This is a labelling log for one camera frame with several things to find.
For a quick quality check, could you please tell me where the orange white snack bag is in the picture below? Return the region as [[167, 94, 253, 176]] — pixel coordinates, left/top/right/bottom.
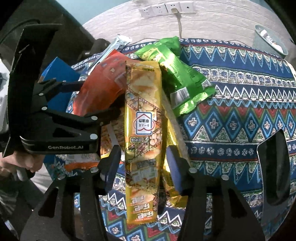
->
[[65, 108, 125, 172]]

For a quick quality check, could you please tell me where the grey waste bin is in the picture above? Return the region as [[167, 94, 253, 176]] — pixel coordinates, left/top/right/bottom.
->
[[252, 25, 288, 58]]

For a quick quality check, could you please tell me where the silver snack bar wrapper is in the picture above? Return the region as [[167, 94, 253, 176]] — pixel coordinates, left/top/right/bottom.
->
[[87, 35, 132, 75]]

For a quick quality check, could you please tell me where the red snack bag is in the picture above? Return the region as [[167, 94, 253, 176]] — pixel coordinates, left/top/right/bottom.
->
[[73, 50, 129, 116]]

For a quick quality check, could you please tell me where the blue patterned blanket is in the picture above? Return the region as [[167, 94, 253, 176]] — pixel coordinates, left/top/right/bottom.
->
[[43, 38, 296, 241]]

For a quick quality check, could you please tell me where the person's left hand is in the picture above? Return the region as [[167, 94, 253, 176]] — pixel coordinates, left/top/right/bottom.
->
[[1, 151, 45, 177]]

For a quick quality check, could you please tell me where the yellow cracker pack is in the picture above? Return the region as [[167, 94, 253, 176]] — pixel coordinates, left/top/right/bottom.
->
[[125, 60, 162, 225]]

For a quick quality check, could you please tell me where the blue cardboard box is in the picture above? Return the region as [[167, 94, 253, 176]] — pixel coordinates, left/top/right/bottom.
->
[[41, 57, 80, 112]]

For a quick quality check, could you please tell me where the green snack bag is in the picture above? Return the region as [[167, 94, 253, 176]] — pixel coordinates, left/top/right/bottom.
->
[[134, 37, 216, 117]]

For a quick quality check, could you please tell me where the white wall socket strip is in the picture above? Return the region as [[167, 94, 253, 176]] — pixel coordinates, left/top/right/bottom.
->
[[139, 1, 195, 19]]

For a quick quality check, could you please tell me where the grey plug and cable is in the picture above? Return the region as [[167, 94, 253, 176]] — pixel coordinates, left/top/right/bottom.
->
[[171, 7, 183, 39]]

